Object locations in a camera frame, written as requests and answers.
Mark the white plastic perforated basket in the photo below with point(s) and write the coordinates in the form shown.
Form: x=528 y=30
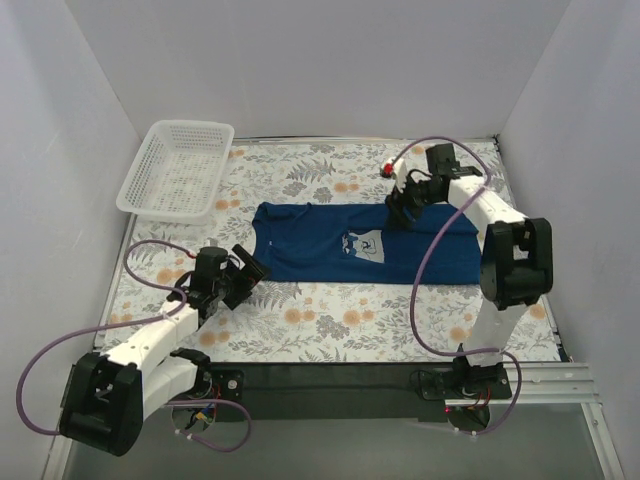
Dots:
x=176 y=172

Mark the aluminium frame rail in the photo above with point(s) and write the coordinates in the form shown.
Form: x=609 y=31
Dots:
x=550 y=385

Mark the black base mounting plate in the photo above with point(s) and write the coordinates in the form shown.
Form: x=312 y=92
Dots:
x=338 y=391

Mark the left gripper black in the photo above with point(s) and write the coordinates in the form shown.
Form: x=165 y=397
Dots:
x=242 y=278

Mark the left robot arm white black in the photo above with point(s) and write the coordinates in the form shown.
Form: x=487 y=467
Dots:
x=190 y=302

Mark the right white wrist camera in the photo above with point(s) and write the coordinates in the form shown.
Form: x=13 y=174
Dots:
x=396 y=170

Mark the blue t shirt cartoon print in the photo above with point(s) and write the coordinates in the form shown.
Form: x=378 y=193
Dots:
x=349 y=243

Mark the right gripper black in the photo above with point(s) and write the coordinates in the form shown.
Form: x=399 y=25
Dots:
x=406 y=200

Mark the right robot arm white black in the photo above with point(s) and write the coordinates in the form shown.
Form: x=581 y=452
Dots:
x=516 y=266

